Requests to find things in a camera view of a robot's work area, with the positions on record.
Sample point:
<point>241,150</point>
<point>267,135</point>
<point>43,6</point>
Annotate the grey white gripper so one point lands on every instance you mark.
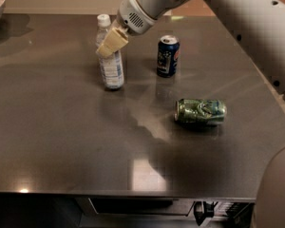
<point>132,15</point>

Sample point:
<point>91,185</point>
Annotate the clear blue-label plastic bottle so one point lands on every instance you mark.
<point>111,67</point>

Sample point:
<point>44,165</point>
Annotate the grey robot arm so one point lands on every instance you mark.
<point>259,28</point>

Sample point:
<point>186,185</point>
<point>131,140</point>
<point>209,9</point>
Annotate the blue soda can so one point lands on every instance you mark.
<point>168,54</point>

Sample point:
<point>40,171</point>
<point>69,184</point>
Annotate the green crushed soda can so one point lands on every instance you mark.
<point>200,112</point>

